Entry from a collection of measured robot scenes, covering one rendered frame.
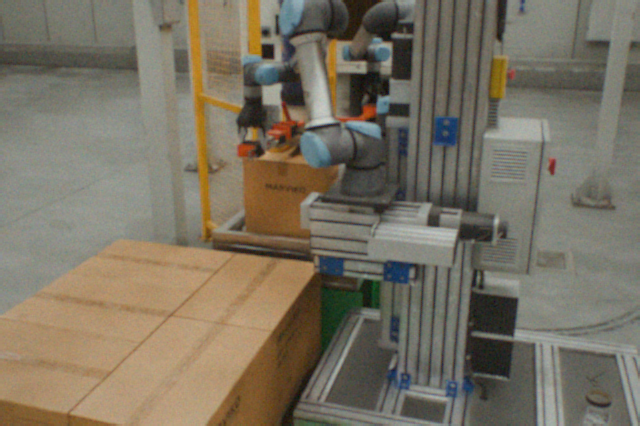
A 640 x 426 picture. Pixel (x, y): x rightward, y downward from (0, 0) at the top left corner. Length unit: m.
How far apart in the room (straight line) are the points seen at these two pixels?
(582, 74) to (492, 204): 9.18
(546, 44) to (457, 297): 9.20
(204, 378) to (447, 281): 0.93
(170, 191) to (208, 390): 2.06
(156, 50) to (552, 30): 8.46
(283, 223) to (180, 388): 1.13
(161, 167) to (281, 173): 1.19
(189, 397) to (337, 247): 0.68
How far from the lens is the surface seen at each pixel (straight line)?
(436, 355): 2.55
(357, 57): 3.08
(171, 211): 3.98
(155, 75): 3.81
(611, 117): 5.50
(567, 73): 11.32
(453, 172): 2.26
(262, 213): 2.99
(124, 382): 2.15
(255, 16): 3.57
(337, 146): 2.03
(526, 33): 11.38
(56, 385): 2.20
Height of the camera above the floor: 1.72
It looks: 20 degrees down
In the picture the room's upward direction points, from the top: straight up
